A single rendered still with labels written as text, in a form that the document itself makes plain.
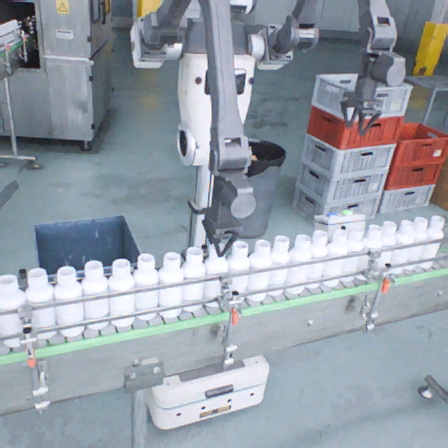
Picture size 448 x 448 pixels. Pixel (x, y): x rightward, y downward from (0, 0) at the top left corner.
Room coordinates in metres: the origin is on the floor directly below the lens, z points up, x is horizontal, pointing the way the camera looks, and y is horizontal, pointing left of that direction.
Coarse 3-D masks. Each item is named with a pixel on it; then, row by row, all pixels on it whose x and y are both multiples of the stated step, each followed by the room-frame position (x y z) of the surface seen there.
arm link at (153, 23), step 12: (168, 0) 1.30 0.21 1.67; (180, 0) 1.26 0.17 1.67; (156, 12) 1.37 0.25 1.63; (168, 12) 1.30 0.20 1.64; (180, 12) 1.30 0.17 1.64; (144, 24) 1.42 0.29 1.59; (156, 24) 1.36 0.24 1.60; (168, 24) 1.34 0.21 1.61; (180, 24) 1.37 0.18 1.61; (144, 36) 1.42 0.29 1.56; (156, 36) 1.38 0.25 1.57; (180, 36) 1.41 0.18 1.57
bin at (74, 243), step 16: (32, 224) 1.31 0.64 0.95; (48, 224) 1.33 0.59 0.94; (64, 224) 1.35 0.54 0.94; (80, 224) 1.37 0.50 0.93; (96, 224) 1.40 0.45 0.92; (112, 224) 1.42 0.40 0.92; (128, 224) 1.38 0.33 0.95; (48, 240) 1.33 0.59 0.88; (64, 240) 1.35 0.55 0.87; (80, 240) 1.37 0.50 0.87; (96, 240) 1.40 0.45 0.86; (112, 240) 1.42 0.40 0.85; (128, 240) 1.36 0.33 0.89; (48, 256) 1.32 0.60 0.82; (64, 256) 1.35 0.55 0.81; (80, 256) 1.37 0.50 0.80; (96, 256) 1.40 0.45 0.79; (112, 256) 1.42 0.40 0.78; (128, 256) 1.37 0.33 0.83; (48, 272) 1.32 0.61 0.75; (80, 272) 1.08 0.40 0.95
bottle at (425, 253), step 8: (432, 216) 1.27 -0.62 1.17; (432, 224) 1.25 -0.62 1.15; (440, 224) 1.24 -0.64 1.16; (432, 232) 1.24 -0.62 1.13; (440, 232) 1.24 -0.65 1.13; (424, 248) 1.23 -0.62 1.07; (432, 248) 1.23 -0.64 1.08; (424, 256) 1.23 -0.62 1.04; (432, 256) 1.23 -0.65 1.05; (416, 264) 1.24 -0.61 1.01; (424, 264) 1.23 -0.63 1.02
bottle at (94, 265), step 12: (96, 264) 0.84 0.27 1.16; (96, 276) 0.81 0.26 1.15; (84, 288) 0.80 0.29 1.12; (96, 288) 0.80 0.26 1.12; (108, 288) 0.83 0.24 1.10; (96, 300) 0.80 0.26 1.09; (108, 300) 0.82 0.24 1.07; (84, 312) 0.80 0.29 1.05; (96, 312) 0.80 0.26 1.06; (108, 312) 0.82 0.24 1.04; (96, 324) 0.80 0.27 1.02
